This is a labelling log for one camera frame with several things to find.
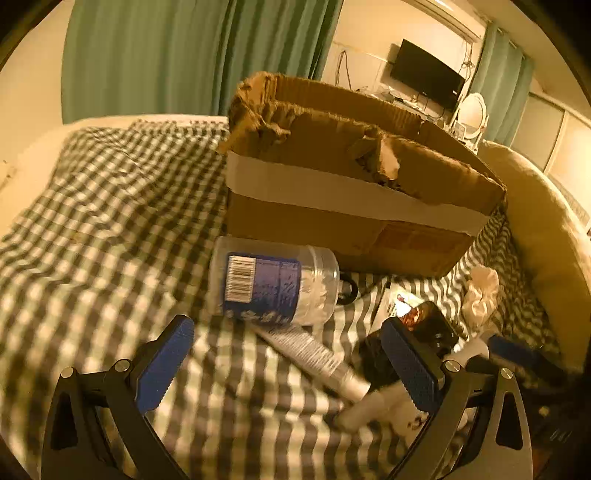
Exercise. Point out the narrow green curtain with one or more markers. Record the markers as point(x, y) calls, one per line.
point(503, 92)

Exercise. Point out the black wall television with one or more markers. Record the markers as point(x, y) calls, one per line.
point(427, 74)

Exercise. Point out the black packet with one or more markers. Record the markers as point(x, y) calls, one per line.
point(431, 323)

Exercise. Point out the white bed sheet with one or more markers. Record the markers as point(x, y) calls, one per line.
point(32, 152)

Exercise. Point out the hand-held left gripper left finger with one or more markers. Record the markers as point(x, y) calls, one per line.
point(168, 355)

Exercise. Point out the grey squeeze tube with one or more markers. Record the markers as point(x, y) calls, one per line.
point(309, 353)

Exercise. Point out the white oval vanity mirror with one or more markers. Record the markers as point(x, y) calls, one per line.
point(473, 115)

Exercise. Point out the white plastic bottle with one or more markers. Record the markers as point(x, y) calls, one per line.
point(369, 408)

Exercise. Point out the white paper packet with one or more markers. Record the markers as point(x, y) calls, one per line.
point(392, 295)

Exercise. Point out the white air conditioner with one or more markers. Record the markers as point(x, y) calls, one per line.
point(450, 16)

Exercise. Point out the clear bottle with blue label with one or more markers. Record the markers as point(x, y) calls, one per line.
point(272, 281)

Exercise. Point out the brown cardboard box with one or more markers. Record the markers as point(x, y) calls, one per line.
point(323, 217)

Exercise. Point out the wide green curtain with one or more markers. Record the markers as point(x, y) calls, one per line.
point(161, 60)

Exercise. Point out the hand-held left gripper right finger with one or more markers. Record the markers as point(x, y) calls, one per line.
point(411, 364)

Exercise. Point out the white tissue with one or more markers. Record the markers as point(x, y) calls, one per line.
point(482, 293)

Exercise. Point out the beige pillow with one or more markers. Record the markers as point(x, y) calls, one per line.
point(540, 221)

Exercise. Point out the checked blanket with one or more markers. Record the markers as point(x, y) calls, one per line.
point(115, 240)

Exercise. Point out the white sliding wardrobe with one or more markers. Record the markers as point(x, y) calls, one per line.
point(554, 138)

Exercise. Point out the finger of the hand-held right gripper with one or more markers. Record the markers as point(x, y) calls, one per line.
point(512, 353)

